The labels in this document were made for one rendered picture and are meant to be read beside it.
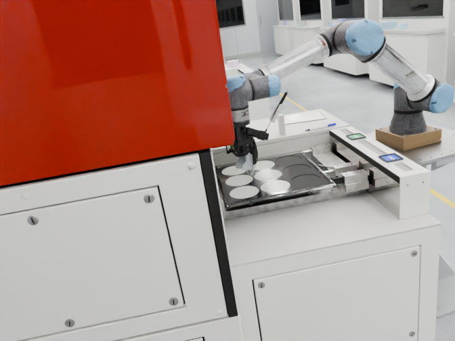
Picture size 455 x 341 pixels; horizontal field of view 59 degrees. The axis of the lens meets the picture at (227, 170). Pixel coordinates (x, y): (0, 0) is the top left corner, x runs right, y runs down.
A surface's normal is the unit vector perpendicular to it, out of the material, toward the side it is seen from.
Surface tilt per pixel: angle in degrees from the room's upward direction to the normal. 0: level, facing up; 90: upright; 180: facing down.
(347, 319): 90
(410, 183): 90
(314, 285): 90
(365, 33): 84
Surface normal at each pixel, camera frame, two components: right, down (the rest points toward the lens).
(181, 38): 0.14, 0.34
